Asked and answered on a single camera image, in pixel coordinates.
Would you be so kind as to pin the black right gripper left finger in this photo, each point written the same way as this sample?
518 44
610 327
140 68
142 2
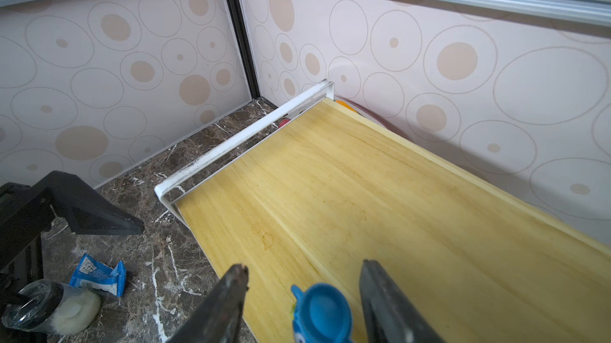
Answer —
219 316

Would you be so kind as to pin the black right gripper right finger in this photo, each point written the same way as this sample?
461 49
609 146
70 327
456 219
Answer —
388 314

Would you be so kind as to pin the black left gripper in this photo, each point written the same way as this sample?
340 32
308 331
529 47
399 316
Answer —
27 211

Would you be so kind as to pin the blue plastic wrapper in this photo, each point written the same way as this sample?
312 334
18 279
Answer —
90 274

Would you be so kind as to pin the clear tape roll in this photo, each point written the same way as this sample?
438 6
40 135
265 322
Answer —
45 306

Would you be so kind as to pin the white metal wooden shelf rack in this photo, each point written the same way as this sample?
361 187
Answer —
312 190

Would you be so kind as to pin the black corner frame post left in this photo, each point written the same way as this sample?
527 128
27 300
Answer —
241 35

